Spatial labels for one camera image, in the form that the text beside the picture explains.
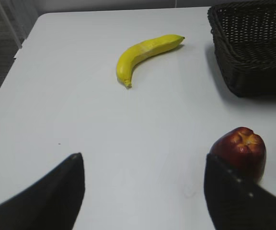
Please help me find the yellow banana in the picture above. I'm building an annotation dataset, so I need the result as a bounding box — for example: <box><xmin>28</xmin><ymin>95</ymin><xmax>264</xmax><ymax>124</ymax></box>
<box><xmin>116</xmin><ymin>34</ymin><xmax>185</xmax><ymax>89</ymax></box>

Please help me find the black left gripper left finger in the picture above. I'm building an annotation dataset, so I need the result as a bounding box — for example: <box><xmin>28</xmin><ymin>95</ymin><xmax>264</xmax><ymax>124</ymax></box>
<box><xmin>0</xmin><ymin>153</ymin><xmax>85</xmax><ymax>230</ymax></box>

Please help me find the dark red apple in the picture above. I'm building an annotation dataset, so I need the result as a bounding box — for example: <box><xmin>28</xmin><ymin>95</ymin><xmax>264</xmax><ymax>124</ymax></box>
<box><xmin>209</xmin><ymin>127</ymin><xmax>266</xmax><ymax>183</ymax></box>

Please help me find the black wicker basket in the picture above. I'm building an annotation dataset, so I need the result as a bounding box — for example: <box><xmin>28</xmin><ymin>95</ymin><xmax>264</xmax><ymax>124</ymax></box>
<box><xmin>207</xmin><ymin>0</ymin><xmax>276</xmax><ymax>97</ymax></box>

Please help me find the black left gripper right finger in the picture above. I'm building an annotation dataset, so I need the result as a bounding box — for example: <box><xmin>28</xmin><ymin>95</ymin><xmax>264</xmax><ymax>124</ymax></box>
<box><xmin>204</xmin><ymin>153</ymin><xmax>276</xmax><ymax>230</ymax></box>

